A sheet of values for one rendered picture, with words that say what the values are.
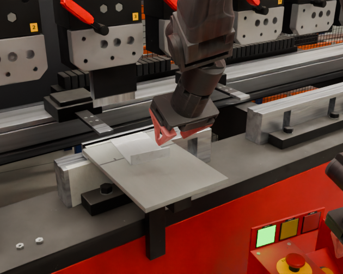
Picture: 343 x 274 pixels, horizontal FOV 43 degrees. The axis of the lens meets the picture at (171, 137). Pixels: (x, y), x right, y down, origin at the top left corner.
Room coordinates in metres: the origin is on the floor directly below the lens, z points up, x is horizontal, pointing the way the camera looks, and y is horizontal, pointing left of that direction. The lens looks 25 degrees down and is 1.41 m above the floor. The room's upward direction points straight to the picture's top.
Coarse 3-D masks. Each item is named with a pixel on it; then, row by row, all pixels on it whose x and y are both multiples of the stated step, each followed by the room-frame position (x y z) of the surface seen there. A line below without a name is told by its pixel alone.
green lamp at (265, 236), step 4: (264, 228) 0.77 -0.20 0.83; (268, 228) 0.77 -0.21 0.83; (272, 228) 0.78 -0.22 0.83; (260, 232) 0.76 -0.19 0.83; (264, 232) 0.77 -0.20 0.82; (268, 232) 0.77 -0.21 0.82; (272, 232) 0.78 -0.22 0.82; (260, 236) 0.76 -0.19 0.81; (264, 236) 0.77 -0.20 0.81; (268, 236) 0.77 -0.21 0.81; (272, 236) 0.78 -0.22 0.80; (260, 240) 0.76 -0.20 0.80; (264, 240) 0.77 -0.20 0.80; (268, 240) 0.77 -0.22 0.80; (272, 240) 0.78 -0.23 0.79; (260, 244) 0.76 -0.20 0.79; (264, 244) 0.77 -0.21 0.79
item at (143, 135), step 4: (124, 136) 0.88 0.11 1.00; (128, 136) 0.88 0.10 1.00; (132, 136) 0.88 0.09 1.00; (136, 136) 0.88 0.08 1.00; (140, 136) 0.88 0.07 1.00; (144, 136) 0.88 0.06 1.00; (148, 136) 0.88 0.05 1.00; (112, 140) 0.86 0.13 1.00; (116, 140) 0.86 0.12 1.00; (120, 140) 0.86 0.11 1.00; (124, 140) 0.86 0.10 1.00; (128, 140) 0.86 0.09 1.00; (132, 140) 0.86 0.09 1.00
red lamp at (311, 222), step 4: (308, 216) 0.81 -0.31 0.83; (312, 216) 0.82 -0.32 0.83; (316, 216) 0.82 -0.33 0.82; (304, 220) 0.81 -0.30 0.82; (308, 220) 0.82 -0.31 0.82; (312, 220) 0.82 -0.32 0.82; (316, 220) 0.83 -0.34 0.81; (304, 224) 0.81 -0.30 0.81; (308, 224) 0.82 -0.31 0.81; (312, 224) 0.82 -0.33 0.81; (316, 224) 0.83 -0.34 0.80; (304, 228) 0.81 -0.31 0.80; (308, 228) 0.82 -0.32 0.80; (312, 228) 0.82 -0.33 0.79
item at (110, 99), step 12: (96, 72) 0.85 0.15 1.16; (108, 72) 0.87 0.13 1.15; (120, 72) 0.88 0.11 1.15; (132, 72) 0.90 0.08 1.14; (96, 84) 0.85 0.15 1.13; (108, 84) 0.87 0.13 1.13; (120, 84) 0.88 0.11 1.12; (132, 84) 0.90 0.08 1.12; (96, 96) 0.85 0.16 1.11; (108, 96) 0.87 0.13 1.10; (120, 96) 0.89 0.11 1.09; (132, 96) 0.91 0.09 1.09
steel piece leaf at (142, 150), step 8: (120, 144) 0.84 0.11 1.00; (128, 144) 0.84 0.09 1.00; (136, 144) 0.84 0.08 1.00; (144, 144) 0.84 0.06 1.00; (152, 144) 0.84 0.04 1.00; (120, 152) 0.80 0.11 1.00; (128, 152) 0.80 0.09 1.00; (136, 152) 0.80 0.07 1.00; (144, 152) 0.76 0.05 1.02; (152, 152) 0.77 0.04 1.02; (160, 152) 0.78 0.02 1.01; (168, 152) 0.78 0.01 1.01; (128, 160) 0.76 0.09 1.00; (136, 160) 0.75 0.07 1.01; (144, 160) 0.76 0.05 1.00
